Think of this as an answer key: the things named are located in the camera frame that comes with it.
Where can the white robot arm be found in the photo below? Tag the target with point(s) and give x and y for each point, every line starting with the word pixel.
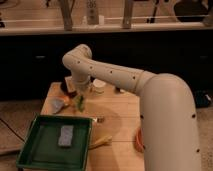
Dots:
pixel 167 109

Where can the blue grey sponge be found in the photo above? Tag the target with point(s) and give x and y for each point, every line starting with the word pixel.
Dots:
pixel 66 135

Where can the green plastic cup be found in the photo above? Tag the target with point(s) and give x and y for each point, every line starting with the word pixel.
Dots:
pixel 77 104

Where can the white remote device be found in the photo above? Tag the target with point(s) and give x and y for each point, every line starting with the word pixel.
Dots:
pixel 92 12

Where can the yellow banana toy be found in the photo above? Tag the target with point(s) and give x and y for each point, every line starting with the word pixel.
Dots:
pixel 101 141

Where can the wooden chair leg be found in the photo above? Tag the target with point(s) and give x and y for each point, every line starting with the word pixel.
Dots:
pixel 127 15
pixel 66 14

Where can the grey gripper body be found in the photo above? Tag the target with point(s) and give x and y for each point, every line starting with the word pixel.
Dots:
pixel 83 90

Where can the brown wooden block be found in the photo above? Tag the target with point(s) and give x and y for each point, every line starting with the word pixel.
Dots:
pixel 69 85

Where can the orange bowl with beans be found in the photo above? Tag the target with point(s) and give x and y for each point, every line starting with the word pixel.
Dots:
pixel 138 141

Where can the wooden chair leg left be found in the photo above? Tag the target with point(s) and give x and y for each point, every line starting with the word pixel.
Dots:
pixel 66 14

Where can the orange fruit toy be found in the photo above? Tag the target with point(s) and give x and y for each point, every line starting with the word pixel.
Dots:
pixel 66 100

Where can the white cup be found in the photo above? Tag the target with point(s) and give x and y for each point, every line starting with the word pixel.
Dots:
pixel 98 86

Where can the green plastic tray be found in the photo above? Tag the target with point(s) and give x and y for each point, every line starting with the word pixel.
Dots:
pixel 42 151

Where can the wooden chair leg right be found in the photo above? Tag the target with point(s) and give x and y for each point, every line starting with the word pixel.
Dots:
pixel 127 15

